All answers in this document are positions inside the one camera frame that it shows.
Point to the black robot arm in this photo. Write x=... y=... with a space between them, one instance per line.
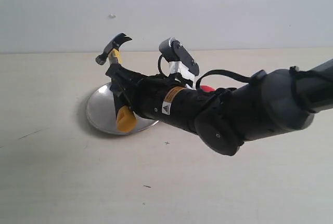
x=268 y=104

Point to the red dome push button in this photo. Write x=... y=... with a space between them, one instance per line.
x=206 y=89

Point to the black yellow claw hammer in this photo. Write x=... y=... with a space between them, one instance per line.
x=125 y=118

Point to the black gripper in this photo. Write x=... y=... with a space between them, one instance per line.
x=154 y=97

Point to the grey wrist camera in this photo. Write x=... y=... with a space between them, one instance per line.
x=182 y=66

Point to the round metal plate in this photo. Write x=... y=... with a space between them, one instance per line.
x=100 y=113

